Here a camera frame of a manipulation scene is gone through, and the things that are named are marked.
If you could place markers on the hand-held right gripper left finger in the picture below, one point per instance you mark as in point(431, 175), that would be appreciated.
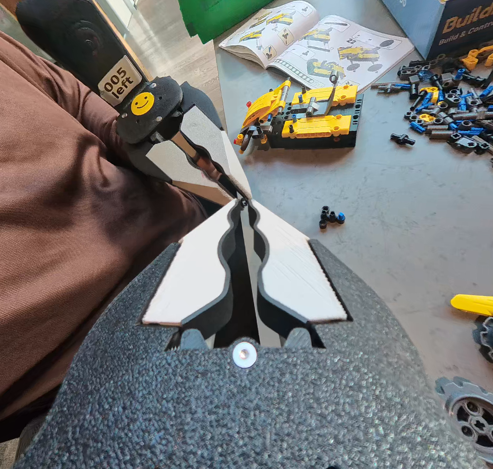
point(192, 284)

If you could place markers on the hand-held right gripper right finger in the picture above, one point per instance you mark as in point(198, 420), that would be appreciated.
point(300, 284)

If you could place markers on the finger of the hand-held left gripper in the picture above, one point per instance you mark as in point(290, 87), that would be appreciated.
point(173, 161)
point(219, 149)

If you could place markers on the black multi-hole connector piece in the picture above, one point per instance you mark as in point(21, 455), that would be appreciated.
point(329, 217)

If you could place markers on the blue connector pin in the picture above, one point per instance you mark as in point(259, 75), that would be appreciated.
point(340, 217)

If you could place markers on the yellow toy vehicle model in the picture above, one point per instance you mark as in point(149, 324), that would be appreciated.
point(300, 119)

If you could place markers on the pile of small building parts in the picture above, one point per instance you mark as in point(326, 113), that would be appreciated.
point(454, 92)

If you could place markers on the grey desk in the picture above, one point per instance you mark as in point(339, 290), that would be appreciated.
point(385, 230)

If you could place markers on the instruction booklet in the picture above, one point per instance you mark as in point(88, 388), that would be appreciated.
point(316, 46)

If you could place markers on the yellow curved panel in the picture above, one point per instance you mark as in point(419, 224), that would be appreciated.
point(471, 304)

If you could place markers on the black long axle pin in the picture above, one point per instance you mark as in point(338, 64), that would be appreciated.
point(402, 139)

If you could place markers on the group of grey toothed wheels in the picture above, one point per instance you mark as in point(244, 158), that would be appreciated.
point(470, 411)

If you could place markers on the blue cardboard box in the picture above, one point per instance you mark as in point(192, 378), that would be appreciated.
point(431, 7)

